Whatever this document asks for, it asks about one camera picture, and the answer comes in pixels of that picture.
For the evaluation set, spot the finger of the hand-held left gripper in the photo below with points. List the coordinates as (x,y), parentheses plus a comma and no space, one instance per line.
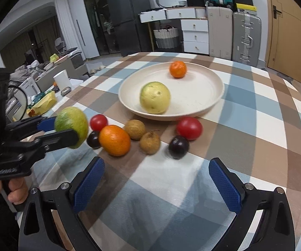
(47,124)
(61,138)

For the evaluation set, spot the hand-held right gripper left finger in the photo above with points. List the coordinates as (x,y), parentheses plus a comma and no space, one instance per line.
(89,185)

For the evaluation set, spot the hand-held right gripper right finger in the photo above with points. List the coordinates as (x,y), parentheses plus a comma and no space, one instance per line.
(224,185)

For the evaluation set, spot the green round fruit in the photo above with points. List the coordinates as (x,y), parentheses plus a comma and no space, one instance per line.
(72,121)

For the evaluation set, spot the dark purple plum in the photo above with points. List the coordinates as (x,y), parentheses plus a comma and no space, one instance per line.
(93,140)
(178,147)

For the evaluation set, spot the small red tomato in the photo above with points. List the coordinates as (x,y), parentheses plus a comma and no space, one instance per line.
(98,122)

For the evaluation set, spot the large orange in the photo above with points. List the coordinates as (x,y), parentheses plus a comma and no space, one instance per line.
(114,140)

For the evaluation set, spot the large red tomato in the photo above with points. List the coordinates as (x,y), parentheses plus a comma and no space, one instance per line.
(189,128)

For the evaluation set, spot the brown round fruit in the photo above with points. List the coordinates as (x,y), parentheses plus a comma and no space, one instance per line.
(135,129)
(150,142)

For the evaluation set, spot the cream round plate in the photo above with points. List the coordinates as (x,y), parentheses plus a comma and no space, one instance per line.
(197,94)

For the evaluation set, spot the person's left hand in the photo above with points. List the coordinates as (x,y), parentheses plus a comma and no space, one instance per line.
(17,190)

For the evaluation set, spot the yellow bag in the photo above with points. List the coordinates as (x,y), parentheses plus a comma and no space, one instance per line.
(44,102)

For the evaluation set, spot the small grey item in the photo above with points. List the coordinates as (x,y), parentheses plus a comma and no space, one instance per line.
(66,91)

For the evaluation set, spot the white cylinder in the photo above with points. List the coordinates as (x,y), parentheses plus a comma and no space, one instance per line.
(61,81)

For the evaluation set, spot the checked tablecloth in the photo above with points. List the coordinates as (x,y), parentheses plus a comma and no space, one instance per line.
(166,188)

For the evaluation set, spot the low grey cabinet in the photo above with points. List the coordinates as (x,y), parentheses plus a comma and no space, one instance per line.
(66,65)

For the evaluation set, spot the yellow-green object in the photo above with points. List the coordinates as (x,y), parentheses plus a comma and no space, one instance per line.
(54,57)

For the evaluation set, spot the beige slipper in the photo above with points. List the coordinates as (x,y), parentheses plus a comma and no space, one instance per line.
(100,68)
(91,71)

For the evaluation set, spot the white chair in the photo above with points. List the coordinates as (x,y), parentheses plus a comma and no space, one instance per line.
(59,44)

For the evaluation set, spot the yellow-green guava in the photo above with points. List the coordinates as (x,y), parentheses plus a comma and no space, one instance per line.
(154,98)

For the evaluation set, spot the white wardrobe door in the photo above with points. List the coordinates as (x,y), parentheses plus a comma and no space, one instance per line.
(72,23)

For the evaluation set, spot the dark glass cabinet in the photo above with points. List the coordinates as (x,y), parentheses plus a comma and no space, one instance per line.
(95,18)

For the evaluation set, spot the small orange tangerine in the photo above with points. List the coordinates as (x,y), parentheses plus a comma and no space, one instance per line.
(177,69)

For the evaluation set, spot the black refrigerator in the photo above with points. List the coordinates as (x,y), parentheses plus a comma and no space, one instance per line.
(129,18)

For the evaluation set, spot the woven laundry basket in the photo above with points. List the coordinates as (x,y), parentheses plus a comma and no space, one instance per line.
(166,38)

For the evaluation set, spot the silver suitcase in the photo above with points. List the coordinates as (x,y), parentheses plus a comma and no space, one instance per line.
(245,39)

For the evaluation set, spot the beige suitcase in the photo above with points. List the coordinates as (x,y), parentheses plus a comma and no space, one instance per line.
(219,31)

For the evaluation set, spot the white drawer dresser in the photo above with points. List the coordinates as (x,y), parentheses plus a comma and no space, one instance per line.
(194,31)

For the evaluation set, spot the wooden door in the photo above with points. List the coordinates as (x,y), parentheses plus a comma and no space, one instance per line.
(294,31)

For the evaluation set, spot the yellow and black shoebox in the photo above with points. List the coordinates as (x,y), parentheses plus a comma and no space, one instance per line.
(246,9)

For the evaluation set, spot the black bag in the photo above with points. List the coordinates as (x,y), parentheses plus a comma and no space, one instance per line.
(195,1)

